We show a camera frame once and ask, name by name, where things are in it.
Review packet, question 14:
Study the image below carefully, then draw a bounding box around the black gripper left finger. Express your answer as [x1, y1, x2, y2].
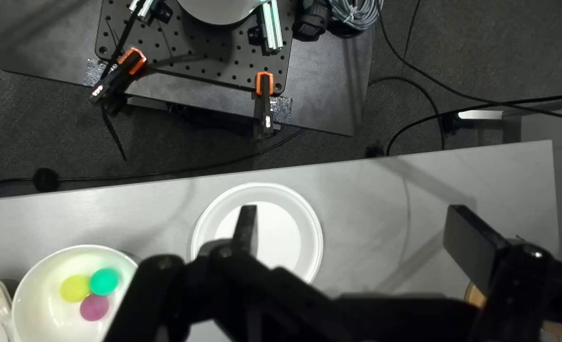
[232, 204, 259, 254]

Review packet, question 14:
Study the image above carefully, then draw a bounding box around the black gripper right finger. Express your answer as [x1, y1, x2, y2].
[443, 204, 510, 294]

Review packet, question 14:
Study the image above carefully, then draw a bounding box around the magenta red ball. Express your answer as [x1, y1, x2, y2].
[80, 294, 109, 320]

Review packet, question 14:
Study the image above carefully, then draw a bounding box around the white round plate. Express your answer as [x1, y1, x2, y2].
[191, 182, 325, 280]

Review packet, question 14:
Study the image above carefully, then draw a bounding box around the white bowl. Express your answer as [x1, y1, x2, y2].
[12, 244, 137, 342]

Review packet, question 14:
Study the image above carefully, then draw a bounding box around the green ball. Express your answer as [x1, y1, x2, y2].
[90, 267, 120, 296]

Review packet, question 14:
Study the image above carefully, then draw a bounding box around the orange black clamp right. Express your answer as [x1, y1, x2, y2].
[255, 69, 274, 134]

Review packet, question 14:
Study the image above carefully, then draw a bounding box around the orange black clamp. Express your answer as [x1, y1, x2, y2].
[90, 47, 149, 104]
[255, 69, 274, 134]

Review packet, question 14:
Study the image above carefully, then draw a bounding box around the yellow ball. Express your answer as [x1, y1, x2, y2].
[60, 275, 92, 301]

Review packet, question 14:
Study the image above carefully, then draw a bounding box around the orange black clamp left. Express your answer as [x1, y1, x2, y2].
[90, 47, 149, 104]

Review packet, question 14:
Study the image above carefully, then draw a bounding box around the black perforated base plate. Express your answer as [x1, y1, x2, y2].
[94, 0, 297, 96]

